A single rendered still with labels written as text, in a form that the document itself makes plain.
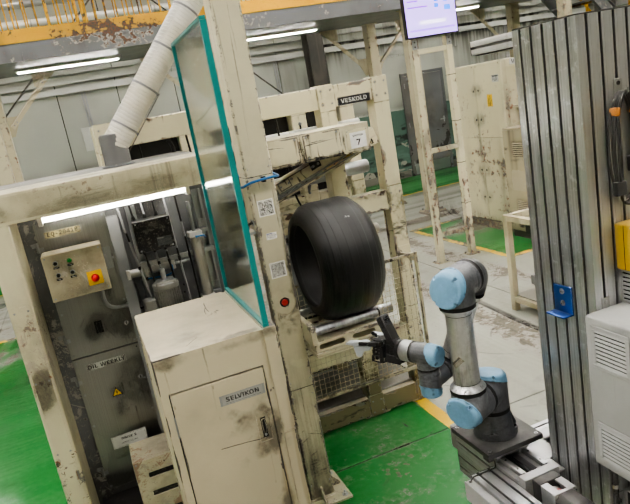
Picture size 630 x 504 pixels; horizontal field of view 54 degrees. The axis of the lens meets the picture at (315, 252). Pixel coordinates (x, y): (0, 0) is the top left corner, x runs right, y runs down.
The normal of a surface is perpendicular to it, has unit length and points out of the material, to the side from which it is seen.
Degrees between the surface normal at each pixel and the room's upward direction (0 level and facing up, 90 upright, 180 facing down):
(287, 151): 90
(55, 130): 90
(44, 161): 90
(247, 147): 90
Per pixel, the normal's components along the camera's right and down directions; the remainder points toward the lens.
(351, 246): 0.27, -0.18
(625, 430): -0.92, 0.25
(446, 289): -0.69, 0.16
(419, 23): 0.36, 0.16
